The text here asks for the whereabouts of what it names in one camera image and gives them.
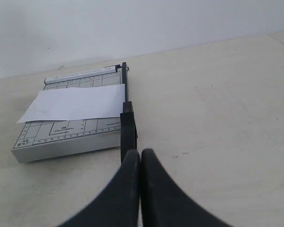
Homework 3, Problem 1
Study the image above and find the grey paper cutter base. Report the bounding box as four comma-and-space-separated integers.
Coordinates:
11, 63, 128, 163

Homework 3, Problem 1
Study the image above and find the white paper sheet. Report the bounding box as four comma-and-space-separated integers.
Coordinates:
17, 84, 125, 123

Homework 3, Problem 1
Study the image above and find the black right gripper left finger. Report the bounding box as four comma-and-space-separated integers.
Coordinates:
60, 150, 140, 227

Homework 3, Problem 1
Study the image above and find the black cutter blade arm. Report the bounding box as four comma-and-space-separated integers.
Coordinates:
120, 62, 138, 162

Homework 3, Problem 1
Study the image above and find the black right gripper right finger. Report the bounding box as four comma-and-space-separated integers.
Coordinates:
141, 148, 218, 227

